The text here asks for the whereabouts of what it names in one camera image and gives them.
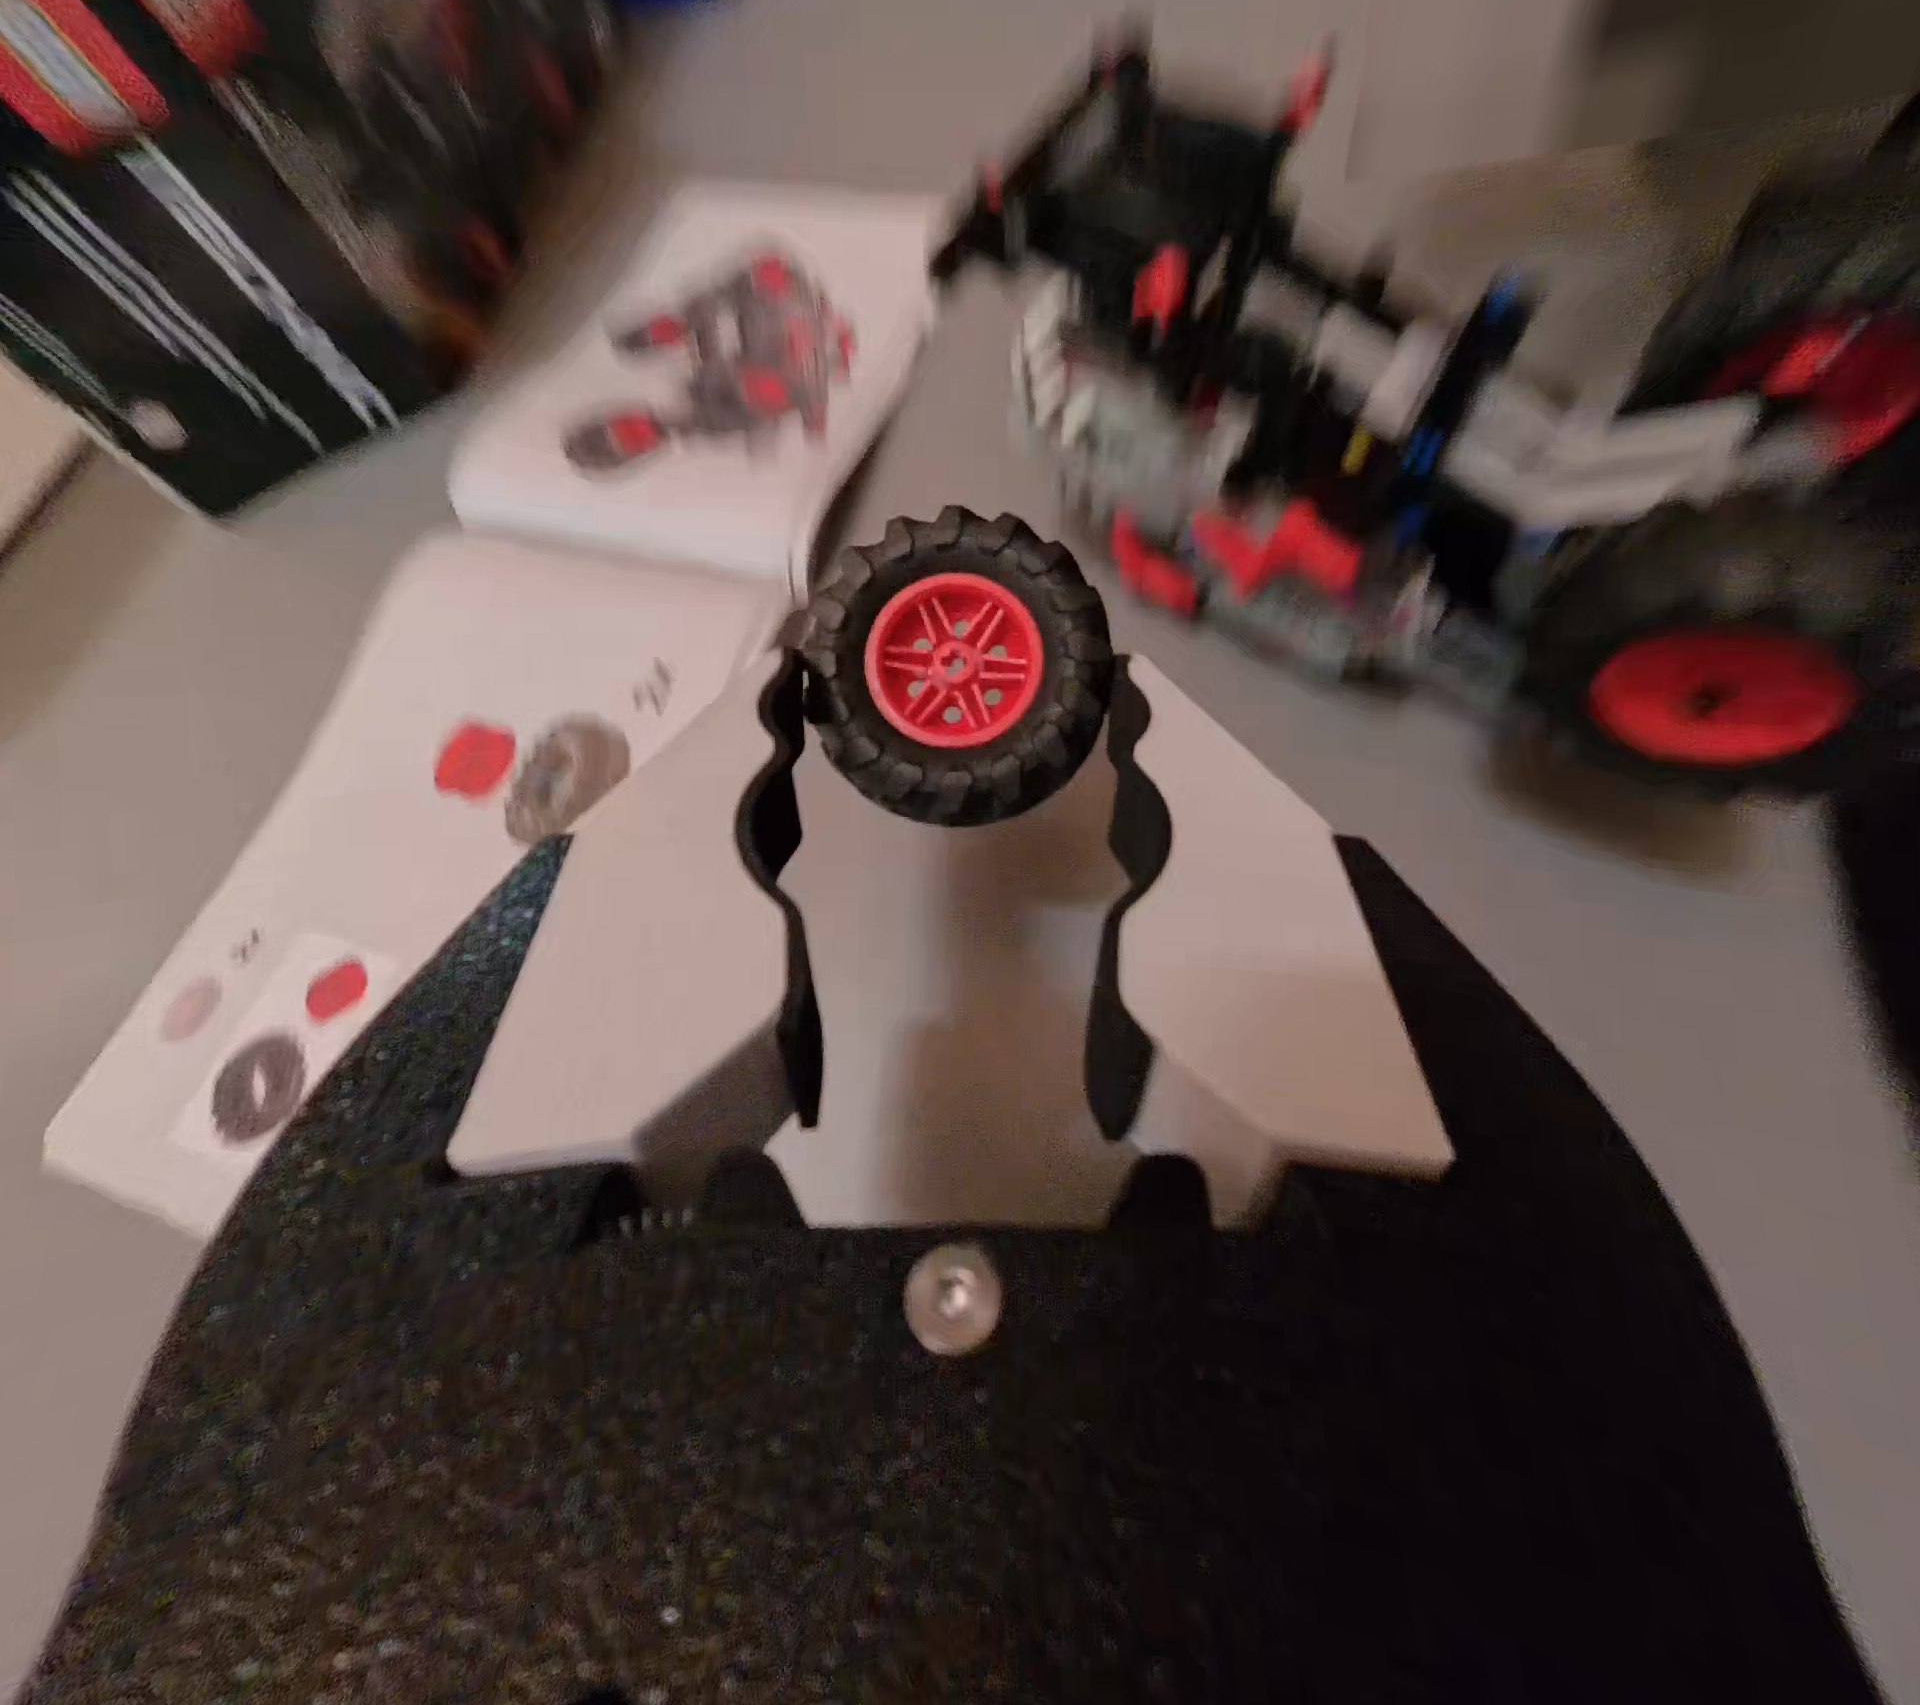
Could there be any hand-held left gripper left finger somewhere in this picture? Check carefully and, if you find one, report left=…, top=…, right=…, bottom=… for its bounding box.
left=444, top=658, right=827, bottom=1218

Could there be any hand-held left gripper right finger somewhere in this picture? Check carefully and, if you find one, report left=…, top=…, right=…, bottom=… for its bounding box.
left=1083, top=658, right=1458, bottom=1230

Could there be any small black wheel red hub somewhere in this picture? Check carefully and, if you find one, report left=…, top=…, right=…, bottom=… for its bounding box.
left=797, top=504, right=1115, bottom=827

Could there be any toy brick monster truck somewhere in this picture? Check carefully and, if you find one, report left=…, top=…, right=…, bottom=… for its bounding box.
left=930, top=24, right=1920, bottom=806

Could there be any open instruction booklet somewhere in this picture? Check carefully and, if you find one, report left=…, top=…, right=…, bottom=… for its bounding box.
left=42, top=182, right=944, bottom=1238

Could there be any black toy set box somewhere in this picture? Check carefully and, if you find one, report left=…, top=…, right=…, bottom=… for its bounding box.
left=0, top=0, right=617, bottom=522

